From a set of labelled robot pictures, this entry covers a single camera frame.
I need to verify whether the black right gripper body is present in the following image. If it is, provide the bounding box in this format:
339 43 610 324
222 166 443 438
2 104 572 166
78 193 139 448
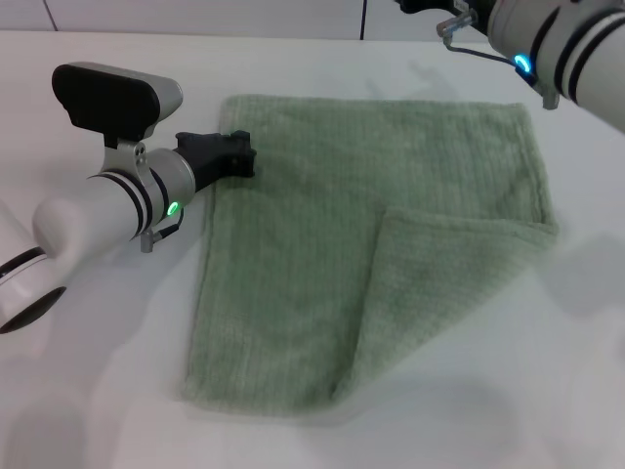
398 0 492 17

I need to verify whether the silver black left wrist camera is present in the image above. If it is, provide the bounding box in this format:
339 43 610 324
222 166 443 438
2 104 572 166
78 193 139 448
51 62 185 180

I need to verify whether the grey right wrist cable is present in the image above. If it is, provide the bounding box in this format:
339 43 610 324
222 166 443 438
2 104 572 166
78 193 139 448
436 10 563 111

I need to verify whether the green terry towel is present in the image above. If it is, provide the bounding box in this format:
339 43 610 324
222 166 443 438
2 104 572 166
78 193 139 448
178 93 561 425

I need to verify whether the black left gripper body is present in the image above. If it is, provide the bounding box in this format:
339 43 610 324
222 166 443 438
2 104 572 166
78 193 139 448
174 129 236 192

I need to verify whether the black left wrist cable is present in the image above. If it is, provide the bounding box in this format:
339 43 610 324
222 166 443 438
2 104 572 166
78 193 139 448
140 212 185 254

